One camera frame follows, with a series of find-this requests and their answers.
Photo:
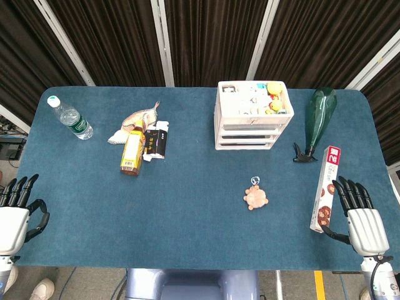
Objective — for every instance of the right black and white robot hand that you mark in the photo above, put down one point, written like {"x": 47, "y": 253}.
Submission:
{"x": 367, "y": 228}

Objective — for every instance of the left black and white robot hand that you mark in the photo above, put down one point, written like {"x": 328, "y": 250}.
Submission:
{"x": 11, "y": 226}

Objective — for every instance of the long red white carton box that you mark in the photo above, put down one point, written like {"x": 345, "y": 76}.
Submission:
{"x": 327, "y": 187}

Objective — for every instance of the white plastic drawer organizer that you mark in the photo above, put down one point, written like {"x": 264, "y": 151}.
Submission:
{"x": 250, "y": 125}

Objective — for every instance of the white sneaker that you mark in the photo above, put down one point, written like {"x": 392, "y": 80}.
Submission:
{"x": 42, "y": 289}
{"x": 365, "y": 294}
{"x": 12, "y": 278}

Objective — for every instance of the green spray bottle black nozzle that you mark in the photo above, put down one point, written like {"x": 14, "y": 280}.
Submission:
{"x": 320, "y": 115}

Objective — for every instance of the clear water bottle green label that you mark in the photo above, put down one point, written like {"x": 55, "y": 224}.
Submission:
{"x": 73, "y": 120}

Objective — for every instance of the yellow rubber duck toy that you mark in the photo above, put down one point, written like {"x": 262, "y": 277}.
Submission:
{"x": 275, "y": 88}
{"x": 275, "y": 105}

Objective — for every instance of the black opened paper carton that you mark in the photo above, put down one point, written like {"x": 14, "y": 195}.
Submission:
{"x": 156, "y": 142}

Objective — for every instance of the blue felt table cover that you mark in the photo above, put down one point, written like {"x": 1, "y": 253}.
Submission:
{"x": 187, "y": 212}

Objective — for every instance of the lavender robot torso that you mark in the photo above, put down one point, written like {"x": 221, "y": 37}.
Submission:
{"x": 190, "y": 286}

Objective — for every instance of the dark brown pleated curtain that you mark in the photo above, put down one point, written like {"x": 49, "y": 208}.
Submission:
{"x": 203, "y": 37}

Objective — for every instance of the white metal frame post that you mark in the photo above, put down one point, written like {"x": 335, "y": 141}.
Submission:
{"x": 162, "y": 43}
{"x": 63, "y": 40}
{"x": 375, "y": 61}
{"x": 262, "y": 40}
{"x": 14, "y": 118}

